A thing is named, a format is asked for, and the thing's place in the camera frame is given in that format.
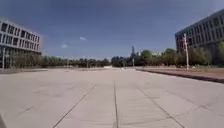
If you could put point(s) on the distant tower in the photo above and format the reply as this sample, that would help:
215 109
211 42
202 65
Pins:
132 50

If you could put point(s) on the long row of trees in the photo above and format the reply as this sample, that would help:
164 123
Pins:
83 62

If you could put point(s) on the pale concrete slab pavement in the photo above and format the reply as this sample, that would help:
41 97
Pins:
110 100

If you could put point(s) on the white pole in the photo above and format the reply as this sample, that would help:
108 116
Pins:
186 50

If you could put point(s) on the raised bed with dark kerb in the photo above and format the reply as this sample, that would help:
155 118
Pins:
200 74

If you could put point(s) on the pale building with dark windows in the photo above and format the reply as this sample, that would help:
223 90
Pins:
20 38

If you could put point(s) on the grey building with window rows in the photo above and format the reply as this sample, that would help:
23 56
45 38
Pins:
203 31

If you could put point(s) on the thin pole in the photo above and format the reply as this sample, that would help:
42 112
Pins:
3 58

